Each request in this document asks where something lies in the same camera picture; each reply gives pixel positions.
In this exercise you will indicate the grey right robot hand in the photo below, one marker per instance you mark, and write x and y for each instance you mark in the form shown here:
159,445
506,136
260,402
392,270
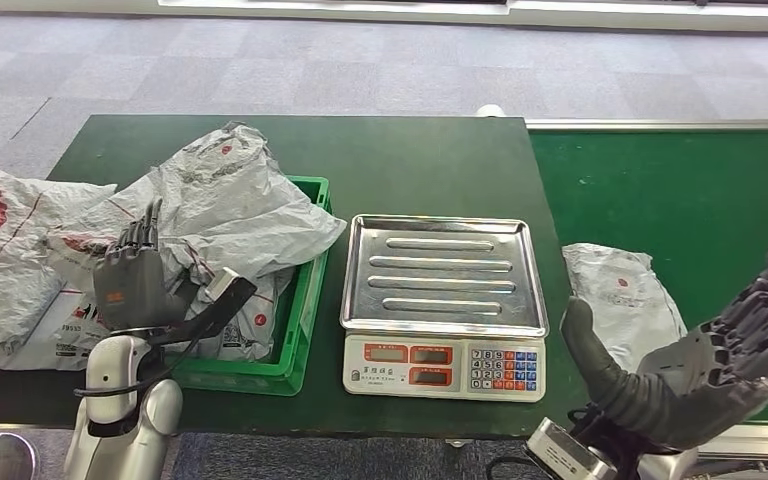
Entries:
689,384

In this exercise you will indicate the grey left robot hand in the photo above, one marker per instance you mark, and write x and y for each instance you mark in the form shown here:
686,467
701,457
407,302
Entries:
132,285

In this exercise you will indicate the small plain grey parcel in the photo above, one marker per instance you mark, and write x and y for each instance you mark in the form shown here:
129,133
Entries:
622,298

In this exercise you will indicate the large grey red-print parcel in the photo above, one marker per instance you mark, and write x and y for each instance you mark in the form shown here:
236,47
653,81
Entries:
225,199

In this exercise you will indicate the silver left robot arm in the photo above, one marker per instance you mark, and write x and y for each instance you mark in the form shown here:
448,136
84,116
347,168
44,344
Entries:
116,430

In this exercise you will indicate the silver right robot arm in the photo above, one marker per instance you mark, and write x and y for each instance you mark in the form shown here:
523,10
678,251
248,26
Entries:
669,465

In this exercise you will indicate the flat white parcel, QR codes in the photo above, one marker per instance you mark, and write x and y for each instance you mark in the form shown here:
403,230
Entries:
39,338

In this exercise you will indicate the bulky crumpled grey parcel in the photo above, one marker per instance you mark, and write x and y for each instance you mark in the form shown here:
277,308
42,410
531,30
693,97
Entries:
6,265

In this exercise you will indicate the green conveyor belt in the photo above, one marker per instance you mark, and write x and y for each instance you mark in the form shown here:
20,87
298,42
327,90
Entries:
656,185

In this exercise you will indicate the green plastic crate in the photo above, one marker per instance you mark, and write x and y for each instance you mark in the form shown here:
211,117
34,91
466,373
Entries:
291,318

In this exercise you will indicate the white scale with steel tray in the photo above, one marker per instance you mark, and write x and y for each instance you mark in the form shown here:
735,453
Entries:
440,278

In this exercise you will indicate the dark green table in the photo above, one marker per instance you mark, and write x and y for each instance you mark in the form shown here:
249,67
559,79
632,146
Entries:
390,166

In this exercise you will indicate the small white round object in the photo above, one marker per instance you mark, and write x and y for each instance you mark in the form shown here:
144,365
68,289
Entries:
490,110

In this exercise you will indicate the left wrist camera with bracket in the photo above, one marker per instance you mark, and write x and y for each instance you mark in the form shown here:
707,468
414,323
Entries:
218,305

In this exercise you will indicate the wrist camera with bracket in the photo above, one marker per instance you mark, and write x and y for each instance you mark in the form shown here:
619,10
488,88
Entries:
218,305
566,454

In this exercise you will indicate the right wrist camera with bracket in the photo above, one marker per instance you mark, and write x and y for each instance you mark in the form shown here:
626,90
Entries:
566,454

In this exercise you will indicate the aluminium conveyor side rail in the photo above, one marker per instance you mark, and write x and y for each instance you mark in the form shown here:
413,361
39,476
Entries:
669,124

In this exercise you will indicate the white wall ledge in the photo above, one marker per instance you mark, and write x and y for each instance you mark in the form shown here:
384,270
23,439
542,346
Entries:
622,14

